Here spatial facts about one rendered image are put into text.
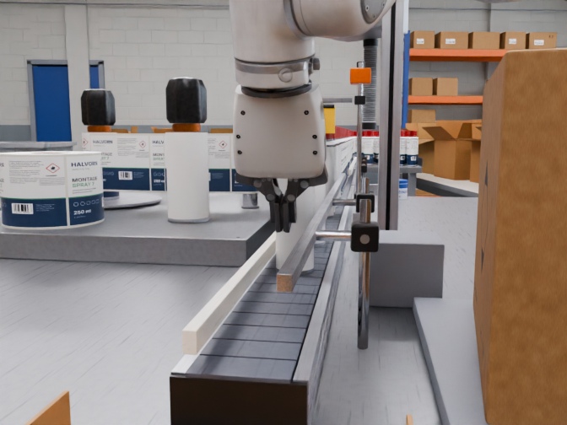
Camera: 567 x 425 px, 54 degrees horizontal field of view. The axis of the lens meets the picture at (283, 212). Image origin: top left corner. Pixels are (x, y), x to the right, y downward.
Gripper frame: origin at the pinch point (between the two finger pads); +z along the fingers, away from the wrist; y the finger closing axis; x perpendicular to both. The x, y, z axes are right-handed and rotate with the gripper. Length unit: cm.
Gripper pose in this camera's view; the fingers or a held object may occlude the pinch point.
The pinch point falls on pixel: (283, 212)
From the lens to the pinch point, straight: 66.1
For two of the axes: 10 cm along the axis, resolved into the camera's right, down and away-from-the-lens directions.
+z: 0.5, 8.8, 4.7
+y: -9.9, -0.2, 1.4
